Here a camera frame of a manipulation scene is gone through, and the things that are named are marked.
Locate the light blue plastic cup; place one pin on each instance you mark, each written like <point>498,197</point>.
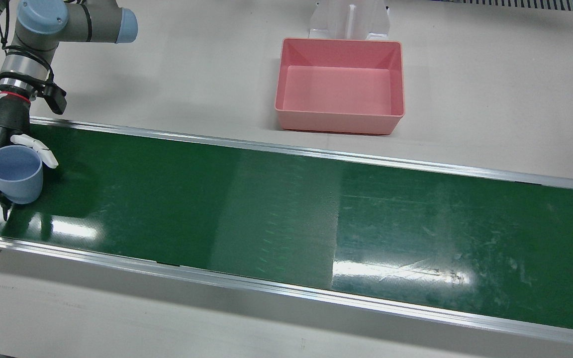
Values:
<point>18,181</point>

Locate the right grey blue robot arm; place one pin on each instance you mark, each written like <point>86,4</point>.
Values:
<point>67,22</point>

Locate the pink plastic box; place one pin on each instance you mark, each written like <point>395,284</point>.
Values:
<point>341,89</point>

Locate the green conveyor belt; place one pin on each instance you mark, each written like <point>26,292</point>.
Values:
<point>266,219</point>

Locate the clear plastic container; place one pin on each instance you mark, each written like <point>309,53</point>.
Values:
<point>348,20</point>

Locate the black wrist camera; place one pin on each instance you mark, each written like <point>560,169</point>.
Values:
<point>56,102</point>

